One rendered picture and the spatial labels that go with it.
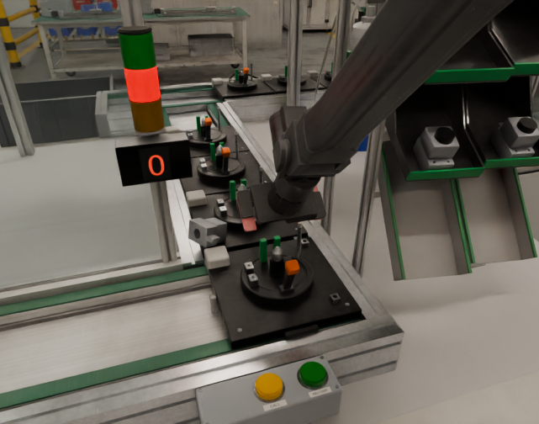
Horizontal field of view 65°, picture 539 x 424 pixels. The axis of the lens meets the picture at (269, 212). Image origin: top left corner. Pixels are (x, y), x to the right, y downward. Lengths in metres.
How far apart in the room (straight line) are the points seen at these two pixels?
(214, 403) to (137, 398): 0.11
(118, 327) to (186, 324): 0.12
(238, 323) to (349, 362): 0.20
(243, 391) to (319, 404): 0.11
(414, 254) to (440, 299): 0.20
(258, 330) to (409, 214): 0.37
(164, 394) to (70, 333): 0.27
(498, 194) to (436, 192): 0.14
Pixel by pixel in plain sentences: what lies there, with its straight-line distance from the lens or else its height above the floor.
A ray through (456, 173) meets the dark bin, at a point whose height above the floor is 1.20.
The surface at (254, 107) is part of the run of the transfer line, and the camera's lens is 1.93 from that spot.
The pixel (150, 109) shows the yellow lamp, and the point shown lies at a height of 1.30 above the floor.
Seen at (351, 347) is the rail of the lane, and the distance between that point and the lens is 0.75.
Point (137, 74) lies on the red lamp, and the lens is 0.71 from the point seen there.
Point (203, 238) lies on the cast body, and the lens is 0.89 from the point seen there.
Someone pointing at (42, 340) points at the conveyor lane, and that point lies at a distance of 0.90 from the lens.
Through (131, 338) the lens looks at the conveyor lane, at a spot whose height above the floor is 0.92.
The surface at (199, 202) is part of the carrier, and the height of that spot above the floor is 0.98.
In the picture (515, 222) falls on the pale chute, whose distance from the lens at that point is 0.99.
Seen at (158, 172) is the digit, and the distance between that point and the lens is 0.77.
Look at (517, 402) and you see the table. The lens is 0.90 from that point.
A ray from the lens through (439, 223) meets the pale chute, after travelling 0.89.
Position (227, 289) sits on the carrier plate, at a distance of 0.82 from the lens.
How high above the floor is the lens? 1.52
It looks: 32 degrees down
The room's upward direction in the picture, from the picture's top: straight up
